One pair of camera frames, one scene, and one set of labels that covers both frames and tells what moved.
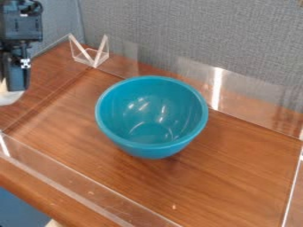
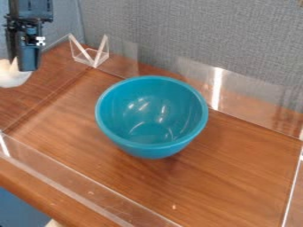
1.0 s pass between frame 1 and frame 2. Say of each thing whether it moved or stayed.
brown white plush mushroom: moved
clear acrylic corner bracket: stayed
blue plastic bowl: stayed
